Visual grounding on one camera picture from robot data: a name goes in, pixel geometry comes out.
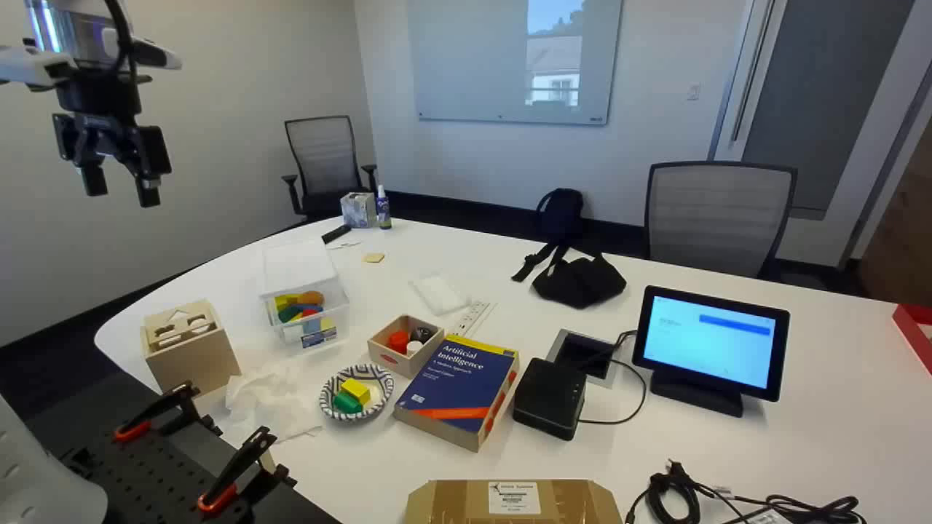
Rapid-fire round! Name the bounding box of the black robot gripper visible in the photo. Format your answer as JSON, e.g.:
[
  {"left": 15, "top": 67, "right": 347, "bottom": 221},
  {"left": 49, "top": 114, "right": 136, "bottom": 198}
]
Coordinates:
[{"left": 52, "top": 68, "right": 173, "bottom": 207}]

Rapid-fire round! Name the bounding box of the yellow rectangular block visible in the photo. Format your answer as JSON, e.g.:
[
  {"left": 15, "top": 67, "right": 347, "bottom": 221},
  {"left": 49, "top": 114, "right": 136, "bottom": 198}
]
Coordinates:
[{"left": 340, "top": 378, "right": 371, "bottom": 403}]

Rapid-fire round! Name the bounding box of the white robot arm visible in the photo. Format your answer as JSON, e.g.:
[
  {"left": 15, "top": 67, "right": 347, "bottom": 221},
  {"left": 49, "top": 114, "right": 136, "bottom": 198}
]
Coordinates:
[{"left": 0, "top": 0, "right": 180, "bottom": 207}]

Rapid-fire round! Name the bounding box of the wooden shape sorter box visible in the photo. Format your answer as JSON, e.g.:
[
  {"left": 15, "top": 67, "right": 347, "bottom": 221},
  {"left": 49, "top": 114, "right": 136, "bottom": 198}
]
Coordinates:
[{"left": 142, "top": 300, "right": 238, "bottom": 393}]

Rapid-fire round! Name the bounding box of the clear plastic block container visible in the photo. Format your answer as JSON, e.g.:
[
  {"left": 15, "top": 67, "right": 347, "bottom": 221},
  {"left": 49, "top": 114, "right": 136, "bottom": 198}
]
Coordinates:
[{"left": 257, "top": 253, "right": 350, "bottom": 348}]

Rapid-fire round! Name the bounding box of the green rectangular block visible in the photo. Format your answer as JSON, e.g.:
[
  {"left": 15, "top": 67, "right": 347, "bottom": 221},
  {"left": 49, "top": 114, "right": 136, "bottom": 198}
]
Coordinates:
[{"left": 331, "top": 393, "right": 362, "bottom": 412}]

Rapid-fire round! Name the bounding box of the blue patterned paper bowl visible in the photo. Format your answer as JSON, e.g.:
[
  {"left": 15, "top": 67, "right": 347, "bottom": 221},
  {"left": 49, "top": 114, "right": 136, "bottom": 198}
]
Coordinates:
[{"left": 318, "top": 364, "right": 394, "bottom": 424}]

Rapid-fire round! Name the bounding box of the cardboard box with label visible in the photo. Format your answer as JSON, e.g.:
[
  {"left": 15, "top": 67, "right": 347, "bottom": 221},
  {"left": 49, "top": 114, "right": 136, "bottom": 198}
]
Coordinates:
[{"left": 404, "top": 480, "right": 620, "bottom": 524}]

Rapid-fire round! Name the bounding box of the black power adapter box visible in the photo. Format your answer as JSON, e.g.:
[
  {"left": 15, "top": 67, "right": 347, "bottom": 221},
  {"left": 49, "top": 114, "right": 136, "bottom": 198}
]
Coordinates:
[{"left": 512, "top": 358, "right": 586, "bottom": 440}]

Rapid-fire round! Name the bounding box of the grey office chair left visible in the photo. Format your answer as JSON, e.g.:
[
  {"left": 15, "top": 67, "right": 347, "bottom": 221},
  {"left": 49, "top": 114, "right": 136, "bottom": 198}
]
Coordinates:
[{"left": 282, "top": 114, "right": 377, "bottom": 217}]

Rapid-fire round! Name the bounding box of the grey office chair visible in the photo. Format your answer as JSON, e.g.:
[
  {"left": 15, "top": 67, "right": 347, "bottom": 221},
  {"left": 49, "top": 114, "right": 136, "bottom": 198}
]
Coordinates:
[
  {"left": 282, "top": 114, "right": 377, "bottom": 217},
  {"left": 643, "top": 159, "right": 795, "bottom": 277}
]

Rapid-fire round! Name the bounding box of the black remote control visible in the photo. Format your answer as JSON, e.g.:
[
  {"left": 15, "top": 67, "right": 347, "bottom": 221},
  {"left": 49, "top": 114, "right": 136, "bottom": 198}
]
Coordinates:
[{"left": 320, "top": 223, "right": 352, "bottom": 245}]

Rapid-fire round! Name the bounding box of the blue spray bottle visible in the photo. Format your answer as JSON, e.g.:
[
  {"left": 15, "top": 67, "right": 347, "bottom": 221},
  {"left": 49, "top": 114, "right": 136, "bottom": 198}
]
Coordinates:
[{"left": 377, "top": 182, "right": 391, "bottom": 229}]

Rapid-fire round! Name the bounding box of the crumpled white cloth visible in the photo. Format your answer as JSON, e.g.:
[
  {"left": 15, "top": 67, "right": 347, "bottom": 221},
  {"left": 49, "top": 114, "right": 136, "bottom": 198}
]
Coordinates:
[{"left": 222, "top": 370, "right": 324, "bottom": 440}]

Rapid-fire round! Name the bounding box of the black perforated mounting board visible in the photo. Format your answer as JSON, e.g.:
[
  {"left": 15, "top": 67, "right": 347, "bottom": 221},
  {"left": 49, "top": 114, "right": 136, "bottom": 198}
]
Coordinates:
[{"left": 65, "top": 429, "right": 337, "bottom": 524}]

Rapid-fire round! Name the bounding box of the blue hardcover book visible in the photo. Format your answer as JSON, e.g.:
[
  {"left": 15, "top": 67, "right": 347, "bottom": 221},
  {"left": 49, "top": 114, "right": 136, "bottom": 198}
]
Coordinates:
[{"left": 394, "top": 335, "right": 518, "bottom": 451}]

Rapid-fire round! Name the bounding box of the grey office chair right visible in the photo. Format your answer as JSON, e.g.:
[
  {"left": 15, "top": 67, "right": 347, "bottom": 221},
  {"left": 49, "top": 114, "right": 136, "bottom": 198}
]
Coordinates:
[{"left": 643, "top": 159, "right": 795, "bottom": 277}]

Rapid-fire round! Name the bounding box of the black tablet display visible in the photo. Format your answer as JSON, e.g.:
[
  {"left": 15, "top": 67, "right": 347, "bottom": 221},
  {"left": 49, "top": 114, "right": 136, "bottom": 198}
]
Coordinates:
[{"left": 633, "top": 285, "right": 790, "bottom": 416}]

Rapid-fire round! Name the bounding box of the orange handled clamp left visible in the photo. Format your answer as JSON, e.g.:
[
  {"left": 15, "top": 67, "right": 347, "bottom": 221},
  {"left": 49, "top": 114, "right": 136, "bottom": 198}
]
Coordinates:
[{"left": 110, "top": 381, "right": 222, "bottom": 444}]

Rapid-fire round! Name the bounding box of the orange handled clamp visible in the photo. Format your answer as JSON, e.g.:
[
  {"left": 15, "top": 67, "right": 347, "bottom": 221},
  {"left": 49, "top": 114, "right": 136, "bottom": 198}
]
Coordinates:
[
  {"left": 195, "top": 424, "right": 288, "bottom": 514},
  {"left": 110, "top": 381, "right": 222, "bottom": 444}
]

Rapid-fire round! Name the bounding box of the orange handled clamp right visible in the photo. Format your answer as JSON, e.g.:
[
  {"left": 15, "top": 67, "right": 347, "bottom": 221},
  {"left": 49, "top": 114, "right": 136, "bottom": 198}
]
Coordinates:
[{"left": 195, "top": 424, "right": 288, "bottom": 514}]

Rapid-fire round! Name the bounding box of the wall whiteboard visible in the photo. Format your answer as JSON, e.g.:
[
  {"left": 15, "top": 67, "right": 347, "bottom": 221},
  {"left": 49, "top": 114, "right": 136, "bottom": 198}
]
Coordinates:
[{"left": 409, "top": 0, "right": 624, "bottom": 128}]

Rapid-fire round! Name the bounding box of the black coiled cable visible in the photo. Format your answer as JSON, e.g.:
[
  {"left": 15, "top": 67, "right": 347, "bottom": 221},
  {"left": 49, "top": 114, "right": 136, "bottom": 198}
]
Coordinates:
[{"left": 624, "top": 459, "right": 869, "bottom": 524}]

